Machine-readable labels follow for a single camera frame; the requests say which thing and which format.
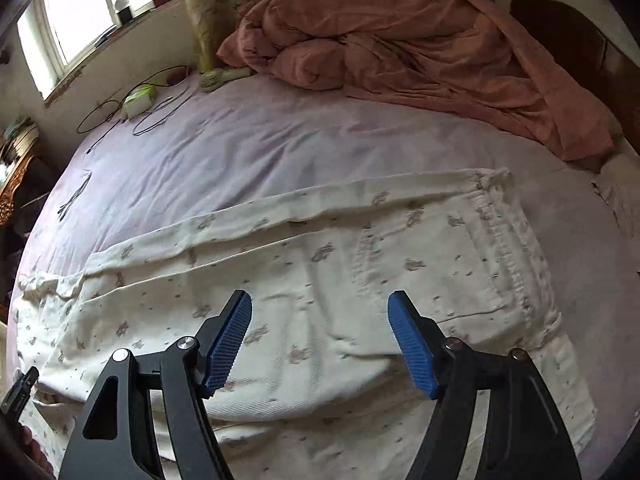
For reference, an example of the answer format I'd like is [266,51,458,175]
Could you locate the pink bed sheet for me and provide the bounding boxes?
[7,72,640,480]

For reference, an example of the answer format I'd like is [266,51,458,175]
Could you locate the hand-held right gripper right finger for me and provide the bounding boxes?
[387,291,583,480]

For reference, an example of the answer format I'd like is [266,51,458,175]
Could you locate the person's left hand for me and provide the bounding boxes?
[20,425,55,476]

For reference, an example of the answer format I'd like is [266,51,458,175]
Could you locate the yellow patterned curtain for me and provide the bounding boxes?
[180,0,301,73]

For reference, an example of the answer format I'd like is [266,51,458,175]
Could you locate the short black cable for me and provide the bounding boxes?
[57,172,93,221]

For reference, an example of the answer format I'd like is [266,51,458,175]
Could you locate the white charger with black cables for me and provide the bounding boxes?
[77,65,191,156]

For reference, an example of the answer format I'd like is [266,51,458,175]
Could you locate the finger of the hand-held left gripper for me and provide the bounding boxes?
[0,366,40,415]

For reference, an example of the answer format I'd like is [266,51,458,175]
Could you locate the carved wooden desk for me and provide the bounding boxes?
[0,140,41,226]

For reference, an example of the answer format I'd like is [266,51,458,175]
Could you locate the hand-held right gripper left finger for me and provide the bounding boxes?
[59,290,252,480]

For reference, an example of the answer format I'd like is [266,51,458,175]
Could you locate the white printed pants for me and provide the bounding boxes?
[9,167,598,480]

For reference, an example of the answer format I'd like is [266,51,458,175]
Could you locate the window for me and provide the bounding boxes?
[15,0,186,96]

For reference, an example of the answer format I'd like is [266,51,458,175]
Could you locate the pile of books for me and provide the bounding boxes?
[0,117,41,161]

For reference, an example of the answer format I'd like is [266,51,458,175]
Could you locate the salmon pink quilt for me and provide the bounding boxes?
[216,0,623,161]

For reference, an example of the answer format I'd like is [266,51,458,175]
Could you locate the wooden headboard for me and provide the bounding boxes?
[495,0,640,126]

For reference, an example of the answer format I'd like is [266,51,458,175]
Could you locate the pale pink pillow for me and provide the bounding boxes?
[590,152,640,241]

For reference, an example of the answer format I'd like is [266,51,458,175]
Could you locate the white comb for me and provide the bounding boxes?
[200,66,251,92]

